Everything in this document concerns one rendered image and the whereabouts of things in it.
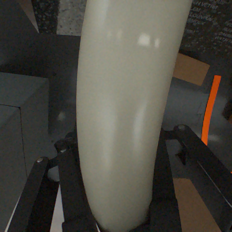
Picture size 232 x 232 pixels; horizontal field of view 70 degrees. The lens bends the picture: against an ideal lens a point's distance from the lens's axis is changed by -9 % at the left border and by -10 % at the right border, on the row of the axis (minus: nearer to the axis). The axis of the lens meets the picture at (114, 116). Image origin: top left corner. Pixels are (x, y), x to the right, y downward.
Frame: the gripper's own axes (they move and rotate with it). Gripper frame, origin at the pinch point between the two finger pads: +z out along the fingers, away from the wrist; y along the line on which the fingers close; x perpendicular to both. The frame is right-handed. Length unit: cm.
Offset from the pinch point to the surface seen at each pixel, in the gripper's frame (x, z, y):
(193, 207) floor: -156, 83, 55
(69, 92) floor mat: -19, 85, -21
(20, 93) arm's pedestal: -7, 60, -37
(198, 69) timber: -17, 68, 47
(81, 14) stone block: 12.5, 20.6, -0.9
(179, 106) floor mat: -42, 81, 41
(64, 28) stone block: 11.0, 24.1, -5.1
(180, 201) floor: -140, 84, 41
